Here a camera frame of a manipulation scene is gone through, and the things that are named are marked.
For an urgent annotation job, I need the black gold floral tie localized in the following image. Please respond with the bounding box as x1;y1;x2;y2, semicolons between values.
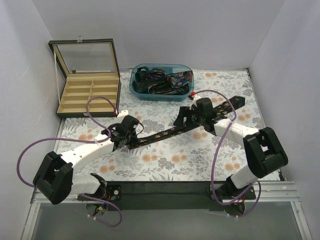
128;95;245;150

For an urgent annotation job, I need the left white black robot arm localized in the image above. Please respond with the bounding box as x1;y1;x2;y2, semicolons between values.
33;115;140;205

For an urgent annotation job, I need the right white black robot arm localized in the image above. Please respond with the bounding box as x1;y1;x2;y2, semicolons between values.
173;95;289;199

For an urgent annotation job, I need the pile of dark ties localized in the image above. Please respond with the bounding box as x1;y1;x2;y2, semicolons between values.
132;66;192;95

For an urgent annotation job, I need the floral patterned table mat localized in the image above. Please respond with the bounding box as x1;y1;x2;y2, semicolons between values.
49;69;282;182

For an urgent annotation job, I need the blue floral tie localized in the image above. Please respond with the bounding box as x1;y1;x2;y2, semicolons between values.
166;70;193;89

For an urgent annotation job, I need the teal plastic bin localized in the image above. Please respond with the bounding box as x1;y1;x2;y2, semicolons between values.
129;63;195;102

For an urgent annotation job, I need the black compartment display box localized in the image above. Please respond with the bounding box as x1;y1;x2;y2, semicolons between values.
48;36;121;119

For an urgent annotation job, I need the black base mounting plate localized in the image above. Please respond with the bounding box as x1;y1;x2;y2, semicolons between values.
44;176;258;212

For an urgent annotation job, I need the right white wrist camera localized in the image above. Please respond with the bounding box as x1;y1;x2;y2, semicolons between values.
188;92;201;110

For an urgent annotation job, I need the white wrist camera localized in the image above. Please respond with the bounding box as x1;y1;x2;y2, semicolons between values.
114;109;129;123
188;92;201;110

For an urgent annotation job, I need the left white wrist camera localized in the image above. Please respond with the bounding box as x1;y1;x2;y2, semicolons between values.
114;109;129;123

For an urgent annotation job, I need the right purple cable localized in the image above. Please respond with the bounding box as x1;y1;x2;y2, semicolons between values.
189;89;263;220

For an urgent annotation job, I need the purple cable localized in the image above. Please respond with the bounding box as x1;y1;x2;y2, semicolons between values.
16;96;123;228
189;89;263;220

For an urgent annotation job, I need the aluminium frame rail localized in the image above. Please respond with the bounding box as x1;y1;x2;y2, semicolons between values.
22;181;312;240

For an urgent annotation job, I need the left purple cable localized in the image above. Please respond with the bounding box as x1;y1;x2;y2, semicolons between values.
16;96;123;228

